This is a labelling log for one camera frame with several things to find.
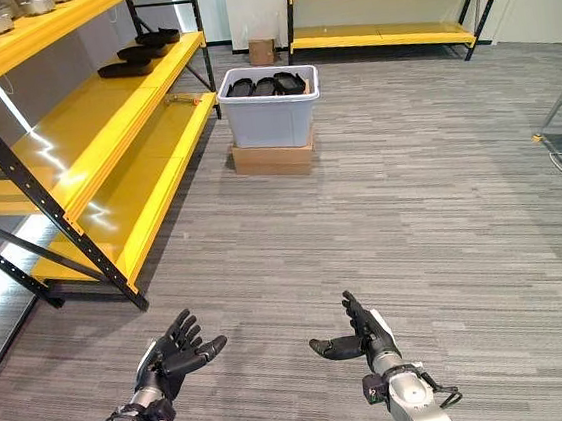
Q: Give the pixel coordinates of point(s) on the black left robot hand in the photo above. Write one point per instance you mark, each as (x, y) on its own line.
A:
(173, 358)

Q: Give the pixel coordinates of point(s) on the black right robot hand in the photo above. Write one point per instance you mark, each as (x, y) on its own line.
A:
(370, 338)

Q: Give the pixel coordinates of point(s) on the flat cardboard box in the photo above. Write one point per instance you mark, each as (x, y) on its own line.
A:
(274, 160)

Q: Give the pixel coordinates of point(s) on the grey plastic storage box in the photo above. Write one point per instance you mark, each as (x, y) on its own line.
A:
(271, 116)

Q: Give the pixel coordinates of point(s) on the small cardboard box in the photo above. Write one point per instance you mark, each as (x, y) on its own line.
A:
(262, 51)

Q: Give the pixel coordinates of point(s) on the long yellow black shelving unit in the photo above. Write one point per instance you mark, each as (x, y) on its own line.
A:
(100, 114)

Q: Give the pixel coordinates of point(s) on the rod with orange end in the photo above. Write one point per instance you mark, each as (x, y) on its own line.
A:
(182, 99)

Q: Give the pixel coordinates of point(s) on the black sole-shaped part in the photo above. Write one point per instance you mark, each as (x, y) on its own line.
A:
(125, 69)
(290, 82)
(140, 53)
(263, 87)
(158, 36)
(240, 88)

